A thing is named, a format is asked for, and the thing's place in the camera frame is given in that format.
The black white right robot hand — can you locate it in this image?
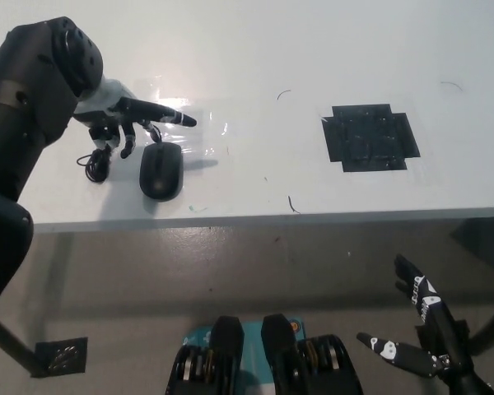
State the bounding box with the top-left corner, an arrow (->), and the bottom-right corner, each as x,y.
356,253 -> 473,379

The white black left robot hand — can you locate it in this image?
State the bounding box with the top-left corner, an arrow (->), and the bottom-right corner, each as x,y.
72,77 -> 198,160

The black computer mouse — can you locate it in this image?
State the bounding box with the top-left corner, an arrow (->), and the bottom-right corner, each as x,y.
138,141 -> 185,202

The dark metal table leg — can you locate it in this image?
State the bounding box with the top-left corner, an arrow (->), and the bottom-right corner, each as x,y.
0,315 -> 40,374
468,295 -> 494,357

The clear plastic tape sheet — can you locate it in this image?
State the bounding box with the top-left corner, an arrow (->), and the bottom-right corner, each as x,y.
125,77 -> 234,160

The black mouse cable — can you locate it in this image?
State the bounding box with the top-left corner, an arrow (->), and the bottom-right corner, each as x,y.
76,123 -> 166,184

